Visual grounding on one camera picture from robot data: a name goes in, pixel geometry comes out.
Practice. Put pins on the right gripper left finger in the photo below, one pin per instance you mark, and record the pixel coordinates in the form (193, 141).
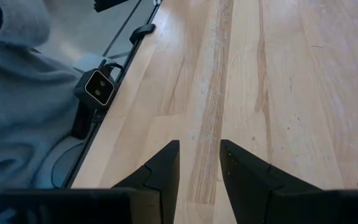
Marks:
(163, 174)

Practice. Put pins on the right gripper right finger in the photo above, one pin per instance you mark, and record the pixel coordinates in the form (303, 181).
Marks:
(244, 180)

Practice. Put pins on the grey cloth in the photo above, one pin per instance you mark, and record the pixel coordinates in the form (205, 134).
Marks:
(17, 109)

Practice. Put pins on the black aluminium table frame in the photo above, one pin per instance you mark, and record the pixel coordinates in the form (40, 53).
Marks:
(77, 165)

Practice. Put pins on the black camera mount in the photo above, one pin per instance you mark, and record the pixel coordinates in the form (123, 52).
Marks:
(81, 121)

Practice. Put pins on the black table-level camera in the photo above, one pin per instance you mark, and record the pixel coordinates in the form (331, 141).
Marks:
(96, 88)

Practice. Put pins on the black edge clamp bracket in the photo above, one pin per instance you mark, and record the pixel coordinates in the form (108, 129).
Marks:
(141, 31)

